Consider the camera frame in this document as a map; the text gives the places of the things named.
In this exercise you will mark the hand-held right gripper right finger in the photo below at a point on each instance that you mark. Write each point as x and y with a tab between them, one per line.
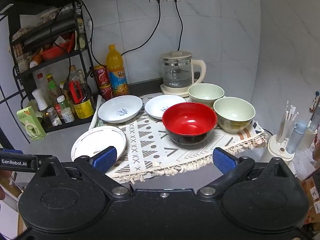
222	161

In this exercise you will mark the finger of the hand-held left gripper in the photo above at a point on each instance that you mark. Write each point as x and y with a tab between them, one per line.
11	151

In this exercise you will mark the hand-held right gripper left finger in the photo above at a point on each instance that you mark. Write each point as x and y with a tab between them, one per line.
106	158

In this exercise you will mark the pale green printed bowl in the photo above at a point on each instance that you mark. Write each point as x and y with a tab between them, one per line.
233	112

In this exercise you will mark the large white deep plate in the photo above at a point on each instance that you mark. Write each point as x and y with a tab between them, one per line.
120	108

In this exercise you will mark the red and black bowl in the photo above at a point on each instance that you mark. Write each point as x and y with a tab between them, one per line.
188	120

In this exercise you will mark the plain pale green bowl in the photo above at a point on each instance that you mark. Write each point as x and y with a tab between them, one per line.
205	92

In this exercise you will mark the small white deep plate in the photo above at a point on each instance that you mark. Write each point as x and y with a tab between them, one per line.
158	106

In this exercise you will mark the green carton box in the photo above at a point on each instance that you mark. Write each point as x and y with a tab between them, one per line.
31	125

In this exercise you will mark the patterned fringed table mat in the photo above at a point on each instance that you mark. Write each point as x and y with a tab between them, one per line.
147	140

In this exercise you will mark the yellow label sauce bottle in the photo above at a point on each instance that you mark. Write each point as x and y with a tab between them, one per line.
83	108

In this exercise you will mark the small clear spice jar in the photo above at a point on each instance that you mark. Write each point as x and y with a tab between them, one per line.
54	117

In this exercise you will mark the small white label jar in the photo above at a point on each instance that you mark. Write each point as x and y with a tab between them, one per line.
68	115

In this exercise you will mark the white plastic bottle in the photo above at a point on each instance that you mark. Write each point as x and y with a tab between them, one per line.
39	98

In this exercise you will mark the red drink can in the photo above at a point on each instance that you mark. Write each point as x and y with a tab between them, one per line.
102	76
106	92

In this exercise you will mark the red label small bottle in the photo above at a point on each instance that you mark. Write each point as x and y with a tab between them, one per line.
60	105

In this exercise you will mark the black metal shelf rack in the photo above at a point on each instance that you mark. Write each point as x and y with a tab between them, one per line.
17	75

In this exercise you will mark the green label sauce bottle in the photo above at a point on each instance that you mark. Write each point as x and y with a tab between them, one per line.
53	86

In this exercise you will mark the pale blue bottle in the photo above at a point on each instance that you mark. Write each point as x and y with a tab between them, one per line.
296	137

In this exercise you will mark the cream kettle base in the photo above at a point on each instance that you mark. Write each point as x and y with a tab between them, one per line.
175	91

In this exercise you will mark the orange juice bottle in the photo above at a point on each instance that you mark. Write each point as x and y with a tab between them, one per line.
115	72

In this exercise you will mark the cardboard box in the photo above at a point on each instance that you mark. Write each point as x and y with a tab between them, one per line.
311	197

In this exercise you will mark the red plastic basin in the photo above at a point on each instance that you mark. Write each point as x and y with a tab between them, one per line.
55	51

